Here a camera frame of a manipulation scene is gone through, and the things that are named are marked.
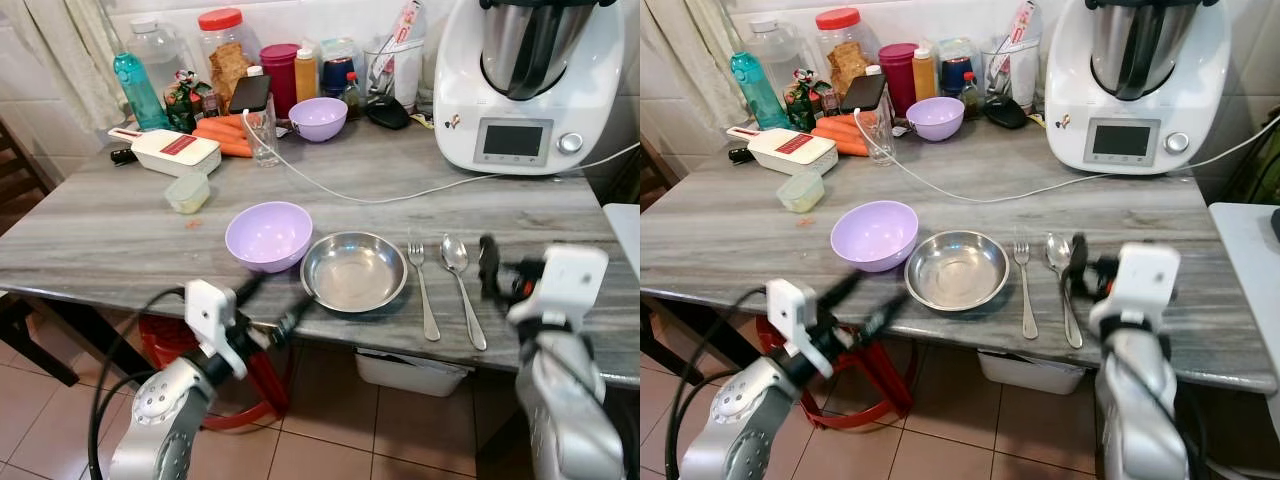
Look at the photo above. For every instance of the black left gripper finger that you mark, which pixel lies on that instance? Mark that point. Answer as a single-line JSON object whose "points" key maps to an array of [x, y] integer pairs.
{"points": [[845, 286], [254, 288], [296, 315], [888, 310]]}

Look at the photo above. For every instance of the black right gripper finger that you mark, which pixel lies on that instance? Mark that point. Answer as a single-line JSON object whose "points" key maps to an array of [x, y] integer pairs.
{"points": [[489, 266], [1078, 264]]}

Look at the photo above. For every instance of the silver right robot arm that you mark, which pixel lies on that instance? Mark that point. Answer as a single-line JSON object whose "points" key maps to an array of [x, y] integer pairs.
{"points": [[1140, 410], [565, 410]]}

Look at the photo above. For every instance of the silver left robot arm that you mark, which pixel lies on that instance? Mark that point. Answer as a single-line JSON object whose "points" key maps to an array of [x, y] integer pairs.
{"points": [[745, 420], [165, 420]]}

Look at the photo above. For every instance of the silver spoon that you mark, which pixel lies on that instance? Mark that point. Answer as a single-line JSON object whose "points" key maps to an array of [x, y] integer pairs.
{"points": [[455, 253], [1058, 252]]}

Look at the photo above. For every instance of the large purple plastic bowl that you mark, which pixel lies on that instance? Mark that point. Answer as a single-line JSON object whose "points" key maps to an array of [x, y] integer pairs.
{"points": [[268, 238], [874, 236]]}

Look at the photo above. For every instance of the silver fork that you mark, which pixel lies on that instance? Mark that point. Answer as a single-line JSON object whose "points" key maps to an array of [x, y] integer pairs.
{"points": [[424, 295], [1024, 290]]}

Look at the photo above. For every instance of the stainless steel bowl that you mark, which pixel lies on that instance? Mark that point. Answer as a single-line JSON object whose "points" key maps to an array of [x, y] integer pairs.
{"points": [[353, 272], [957, 270]]}

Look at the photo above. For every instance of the red plastic stool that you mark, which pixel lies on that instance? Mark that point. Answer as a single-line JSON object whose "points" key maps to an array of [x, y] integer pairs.
{"points": [[165, 345], [880, 385]]}

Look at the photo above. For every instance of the small translucent plastic container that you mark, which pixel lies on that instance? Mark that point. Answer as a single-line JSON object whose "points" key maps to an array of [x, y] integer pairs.
{"points": [[801, 192], [187, 193]]}

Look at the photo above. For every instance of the white side table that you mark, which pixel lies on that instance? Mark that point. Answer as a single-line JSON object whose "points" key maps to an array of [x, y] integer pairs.
{"points": [[1250, 300], [624, 235]]}

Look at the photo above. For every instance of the white plastic tub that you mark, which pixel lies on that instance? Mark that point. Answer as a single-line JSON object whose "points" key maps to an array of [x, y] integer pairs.
{"points": [[410, 375], [1030, 373]]}

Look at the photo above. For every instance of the white mandoline slicer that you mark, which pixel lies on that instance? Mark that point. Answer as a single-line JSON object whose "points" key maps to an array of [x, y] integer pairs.
{"points": [[798, 154], [180, 155]]}

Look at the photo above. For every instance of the orange carrot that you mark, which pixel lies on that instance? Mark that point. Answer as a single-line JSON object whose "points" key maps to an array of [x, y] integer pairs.
{"points": [[838, 141], [222, 123], [222, 141], [838, 122]]}

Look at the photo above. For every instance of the clear drinking glass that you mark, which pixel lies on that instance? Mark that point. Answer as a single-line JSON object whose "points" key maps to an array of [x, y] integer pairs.
{"points": [[263, 142], [879, 142]]}

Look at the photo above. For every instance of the dark wooden chair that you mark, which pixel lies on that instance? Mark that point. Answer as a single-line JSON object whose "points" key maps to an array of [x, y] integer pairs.
{"points": [[655, 180], [18, 180]]}

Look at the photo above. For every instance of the black rounded object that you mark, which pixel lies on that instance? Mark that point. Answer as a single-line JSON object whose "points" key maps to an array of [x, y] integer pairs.
{"points": [[1006, 112], [388, 113]]}

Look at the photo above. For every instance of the white kitchen cooking machine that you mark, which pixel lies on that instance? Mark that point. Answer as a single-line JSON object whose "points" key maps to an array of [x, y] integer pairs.
{"points": [[470, 90], [1080, 90]]}

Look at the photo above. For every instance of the small purple plastic bowl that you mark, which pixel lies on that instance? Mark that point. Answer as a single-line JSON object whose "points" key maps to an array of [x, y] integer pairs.
{"points": [[936, 119], [318, 120]]}

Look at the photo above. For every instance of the green and red snack packet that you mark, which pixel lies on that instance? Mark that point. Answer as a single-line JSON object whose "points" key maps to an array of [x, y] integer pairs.
{"points": [[803, 104], [185, 105]]}

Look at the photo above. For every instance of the clear plastic utensil holder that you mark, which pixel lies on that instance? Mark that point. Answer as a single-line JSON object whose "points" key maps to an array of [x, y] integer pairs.
{"points": [[1018, 80], [400, 80]]}

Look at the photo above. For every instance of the black smartphone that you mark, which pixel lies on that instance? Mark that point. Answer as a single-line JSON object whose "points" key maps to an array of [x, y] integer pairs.
{"points": [[864, 93], [250, 93]]}

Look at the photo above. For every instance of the small dark glass bottle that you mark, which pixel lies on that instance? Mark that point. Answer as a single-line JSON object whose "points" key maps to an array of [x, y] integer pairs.
{"points": [[970, 98], [353, 98]]}

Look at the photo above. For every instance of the maroon plastic canister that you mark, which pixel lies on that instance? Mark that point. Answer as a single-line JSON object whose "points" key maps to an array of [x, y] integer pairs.
{"points": [[898, 75], [280, 75]]}

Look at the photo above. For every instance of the teal plastic bottle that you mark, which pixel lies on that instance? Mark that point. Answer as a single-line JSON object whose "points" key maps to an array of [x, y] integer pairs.
{"points": [[135, 92], [752, 92]]}

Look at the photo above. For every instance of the orange sauce bottle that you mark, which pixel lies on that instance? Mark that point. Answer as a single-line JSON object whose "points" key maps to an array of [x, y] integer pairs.
{"points": [[924, 75], [306, 76]]}

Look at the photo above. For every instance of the clear jar with blue contents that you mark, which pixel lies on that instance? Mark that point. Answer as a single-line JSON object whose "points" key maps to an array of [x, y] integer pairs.
{"points": [[338, 65], [958, 62]]}

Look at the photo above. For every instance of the clear jar with red lid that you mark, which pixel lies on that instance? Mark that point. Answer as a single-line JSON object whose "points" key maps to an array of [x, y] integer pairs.
{"points": [[843, 45], [225, 45]]}

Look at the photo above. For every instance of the pink and white package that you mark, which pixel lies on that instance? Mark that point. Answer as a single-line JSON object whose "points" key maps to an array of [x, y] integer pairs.
{"points": [[1020, 30], [402, 30]]}

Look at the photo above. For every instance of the clear jar with white lid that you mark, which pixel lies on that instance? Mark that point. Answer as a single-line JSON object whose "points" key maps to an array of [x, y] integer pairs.
{"points": [[160, 55], [778, 52]]}

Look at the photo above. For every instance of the beige curtain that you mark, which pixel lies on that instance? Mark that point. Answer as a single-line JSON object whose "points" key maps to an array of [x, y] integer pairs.
{"points": [[690, 50], [70, 50]]}

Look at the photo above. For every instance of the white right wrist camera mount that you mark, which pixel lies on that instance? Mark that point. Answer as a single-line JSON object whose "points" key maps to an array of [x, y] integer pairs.
{"points": [[1142, 280], [565, 280]]}

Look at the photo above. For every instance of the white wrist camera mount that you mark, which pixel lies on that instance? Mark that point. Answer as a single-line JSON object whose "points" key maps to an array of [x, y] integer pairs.
{"points": [[1142, 280], [565, 280], [208, 312], [790, 310]]}

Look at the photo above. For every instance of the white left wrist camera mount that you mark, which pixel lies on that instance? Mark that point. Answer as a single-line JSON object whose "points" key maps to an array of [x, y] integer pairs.
{"points": [[790, 310], [208, 312]]}

